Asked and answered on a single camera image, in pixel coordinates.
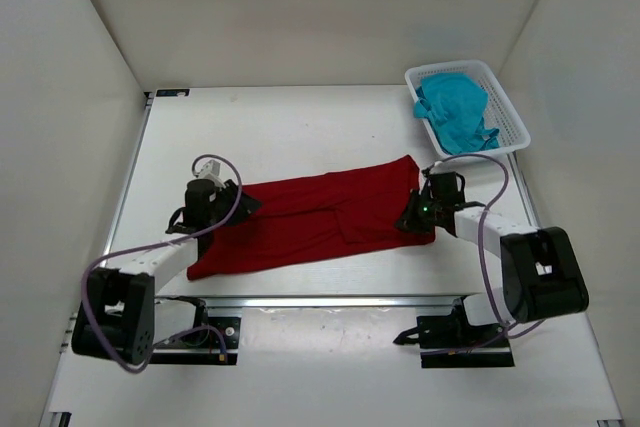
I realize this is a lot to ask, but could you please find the red t shirt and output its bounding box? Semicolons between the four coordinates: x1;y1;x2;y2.
186;155;435;281

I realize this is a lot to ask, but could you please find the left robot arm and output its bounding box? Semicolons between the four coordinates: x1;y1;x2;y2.
71;178;262;374

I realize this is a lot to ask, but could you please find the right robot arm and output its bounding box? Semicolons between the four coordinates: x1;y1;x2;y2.
394;170;590;355

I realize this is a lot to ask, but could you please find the white plastic basket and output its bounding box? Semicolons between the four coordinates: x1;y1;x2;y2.
405;60;531;159

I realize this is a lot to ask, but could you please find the teal t shirt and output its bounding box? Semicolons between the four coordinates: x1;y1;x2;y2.
413;72;500;155

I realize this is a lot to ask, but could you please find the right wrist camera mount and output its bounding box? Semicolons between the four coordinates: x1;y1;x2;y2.
421;161;442;178

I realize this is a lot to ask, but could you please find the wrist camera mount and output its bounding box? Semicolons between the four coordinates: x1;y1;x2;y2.
193;159;224;188
421;161;442;178

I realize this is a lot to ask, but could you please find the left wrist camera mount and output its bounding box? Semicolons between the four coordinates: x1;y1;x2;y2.
193;159;224;188

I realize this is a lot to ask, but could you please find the aluminium front rail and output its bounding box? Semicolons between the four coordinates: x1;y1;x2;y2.
202;295;459;309

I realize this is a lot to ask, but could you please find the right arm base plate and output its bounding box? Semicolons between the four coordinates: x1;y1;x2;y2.
417;313;515;369

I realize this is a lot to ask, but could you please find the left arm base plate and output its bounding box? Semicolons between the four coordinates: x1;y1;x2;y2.
150;296;242;366

